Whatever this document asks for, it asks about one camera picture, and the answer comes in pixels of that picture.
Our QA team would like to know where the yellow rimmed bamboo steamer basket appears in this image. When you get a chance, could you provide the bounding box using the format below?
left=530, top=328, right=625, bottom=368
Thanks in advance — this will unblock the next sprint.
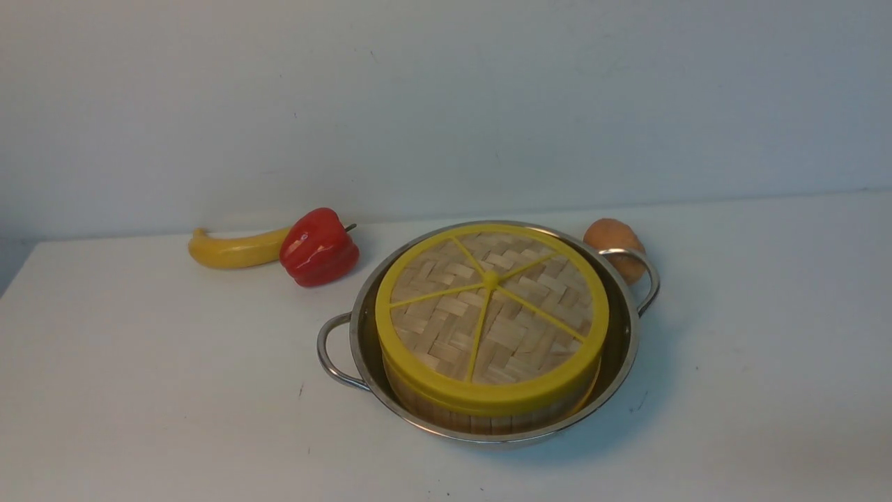
left=382, top=356, right=602, bottom=435

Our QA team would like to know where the stainless steel pot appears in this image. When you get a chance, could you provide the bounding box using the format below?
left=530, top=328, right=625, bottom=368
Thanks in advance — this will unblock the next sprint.
left=316, top=220, right=661, bottom=448

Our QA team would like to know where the red bell pepper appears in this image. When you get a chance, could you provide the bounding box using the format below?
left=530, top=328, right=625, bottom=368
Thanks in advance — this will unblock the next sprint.
left=278, top=207, right=360, bottom=288

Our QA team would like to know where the yellow woven bamboo steamer lid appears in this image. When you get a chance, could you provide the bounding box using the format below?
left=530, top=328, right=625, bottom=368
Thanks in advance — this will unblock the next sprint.
left=374, top=223, right=610, bottom=420

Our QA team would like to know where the yellow banana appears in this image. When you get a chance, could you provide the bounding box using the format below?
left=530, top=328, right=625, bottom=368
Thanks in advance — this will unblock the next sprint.
left=187, top=227, right=290, bottom=270

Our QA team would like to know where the brown potato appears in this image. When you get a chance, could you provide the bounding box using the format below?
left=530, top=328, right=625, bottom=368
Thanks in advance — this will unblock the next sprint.
left=583, top=218, right=646, bottom=285

